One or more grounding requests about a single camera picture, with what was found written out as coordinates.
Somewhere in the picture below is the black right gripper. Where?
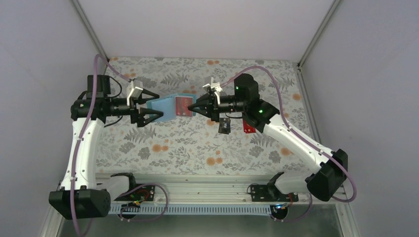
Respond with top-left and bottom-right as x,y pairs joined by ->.
188,93 -> 246,122

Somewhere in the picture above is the blue card holder wallet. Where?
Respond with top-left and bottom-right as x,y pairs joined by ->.
146,93 -> 196,122

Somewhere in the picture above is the black credit card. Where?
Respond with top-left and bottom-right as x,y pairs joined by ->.
218,118 -> 231,134

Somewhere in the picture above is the red credit card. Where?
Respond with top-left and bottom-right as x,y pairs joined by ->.
243,119 -> 256,134

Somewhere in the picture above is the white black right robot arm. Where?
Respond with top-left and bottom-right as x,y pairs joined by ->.
188,74 -> 348,201

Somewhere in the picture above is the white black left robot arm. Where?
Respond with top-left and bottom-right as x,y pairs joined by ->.
48,75 -> 164,220

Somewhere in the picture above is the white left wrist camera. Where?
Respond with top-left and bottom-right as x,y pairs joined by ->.
126,79 -> 143,106

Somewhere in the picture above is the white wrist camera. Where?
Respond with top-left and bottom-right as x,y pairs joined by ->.
202,77 -> 222,105
126,79 -> 143,106

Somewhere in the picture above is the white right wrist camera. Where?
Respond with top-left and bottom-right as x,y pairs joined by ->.
202,77 -> 222,105

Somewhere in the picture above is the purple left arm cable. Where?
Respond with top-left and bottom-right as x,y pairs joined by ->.
70,54 -> 131,237

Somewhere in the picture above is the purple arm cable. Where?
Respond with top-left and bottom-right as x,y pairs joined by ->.
70,54 -> 131,237
219,66 -> 357,203

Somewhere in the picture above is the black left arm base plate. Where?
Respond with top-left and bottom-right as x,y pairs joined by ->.
115,185 -> 155,202

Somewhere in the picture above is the aluminium rail base frame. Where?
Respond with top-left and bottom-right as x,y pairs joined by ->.
91,174 -> 348,205

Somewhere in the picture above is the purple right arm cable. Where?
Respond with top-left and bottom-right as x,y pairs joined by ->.
219,66 -> 357,203

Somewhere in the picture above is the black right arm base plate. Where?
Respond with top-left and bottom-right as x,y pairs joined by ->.
247,183 -> 299,202

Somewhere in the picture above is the white slotted cable duct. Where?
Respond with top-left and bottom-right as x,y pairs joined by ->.
109,204 -> 271,216

